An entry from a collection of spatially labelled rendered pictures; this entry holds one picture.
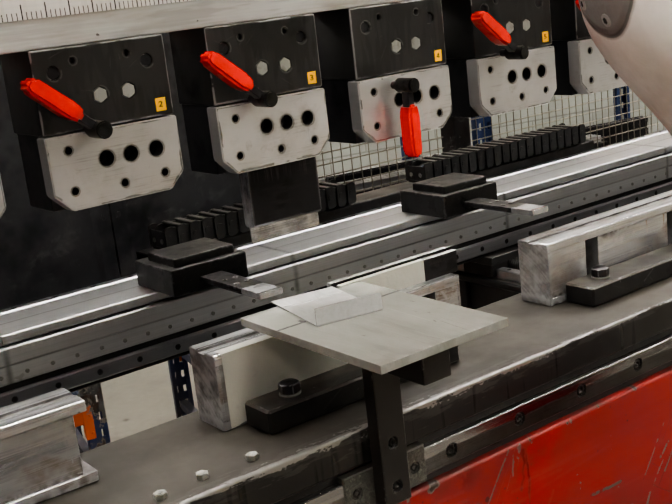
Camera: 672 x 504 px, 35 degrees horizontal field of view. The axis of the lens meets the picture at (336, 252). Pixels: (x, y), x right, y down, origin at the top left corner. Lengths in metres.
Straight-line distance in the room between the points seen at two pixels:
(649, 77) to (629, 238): 1.20
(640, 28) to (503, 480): 0.99
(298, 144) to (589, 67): 0.52
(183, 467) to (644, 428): 0.72
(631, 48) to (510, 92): 0.96
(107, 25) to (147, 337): 0.52
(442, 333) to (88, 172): 0.41
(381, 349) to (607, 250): 0.66
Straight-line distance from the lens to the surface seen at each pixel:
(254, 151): 1.23
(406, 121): 1.33
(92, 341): 1.48
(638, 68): 0.55
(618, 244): 1.72
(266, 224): 1.29
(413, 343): 1.13
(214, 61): 1.16
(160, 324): 1.52
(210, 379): 1.28
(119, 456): 1.28
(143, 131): 1.16
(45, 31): 1.12
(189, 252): 1.49
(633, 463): 1.64
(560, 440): 1.50
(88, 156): 1.14
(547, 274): 1.61
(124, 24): 1.16
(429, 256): 1.46
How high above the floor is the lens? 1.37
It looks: 14 degrees down
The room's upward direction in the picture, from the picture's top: 7 degrees counter-clockwise
